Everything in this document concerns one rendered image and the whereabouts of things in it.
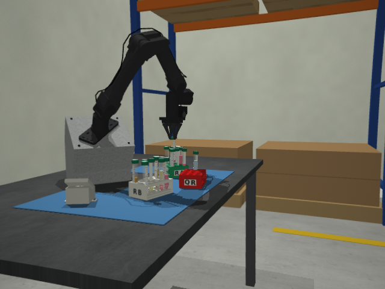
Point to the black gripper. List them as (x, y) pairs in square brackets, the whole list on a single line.
[(172, 120)]

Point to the blue bench mat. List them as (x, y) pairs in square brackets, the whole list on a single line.
[(119, 206)]

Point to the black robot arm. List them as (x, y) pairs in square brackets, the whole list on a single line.
[(142, 46)]

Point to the white test tube rack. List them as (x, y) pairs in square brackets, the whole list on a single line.
[(139, 191)]

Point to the red rack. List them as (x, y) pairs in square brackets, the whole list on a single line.
[(191, 178)]

